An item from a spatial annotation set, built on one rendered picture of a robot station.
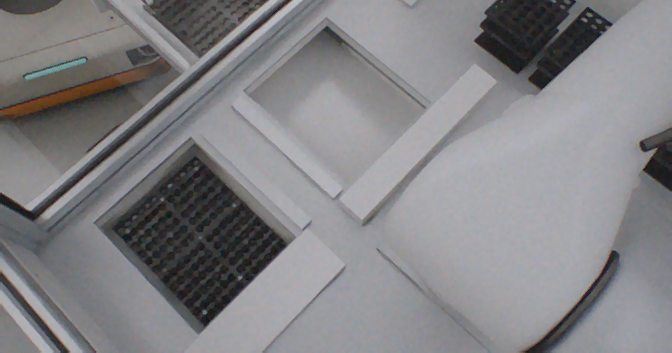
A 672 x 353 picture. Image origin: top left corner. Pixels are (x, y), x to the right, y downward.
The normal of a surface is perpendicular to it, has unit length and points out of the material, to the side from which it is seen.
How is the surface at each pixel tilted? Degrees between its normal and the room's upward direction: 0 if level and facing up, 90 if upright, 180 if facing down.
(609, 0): 90
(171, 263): 0
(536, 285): 23
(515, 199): 10
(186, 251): 0
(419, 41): 0
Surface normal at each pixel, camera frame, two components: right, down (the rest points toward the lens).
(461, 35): 0.00, -0.37
